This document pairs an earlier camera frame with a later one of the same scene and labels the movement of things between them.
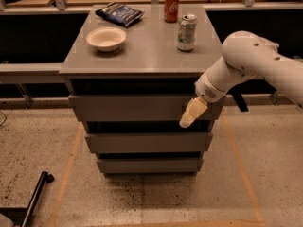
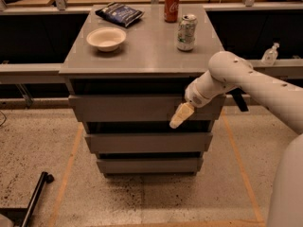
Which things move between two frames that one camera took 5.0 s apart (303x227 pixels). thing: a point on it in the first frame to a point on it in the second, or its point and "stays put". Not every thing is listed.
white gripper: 206,90 to 193,96
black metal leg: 22,216 stays put
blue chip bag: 119,12 stays put
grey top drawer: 139,108 stays put
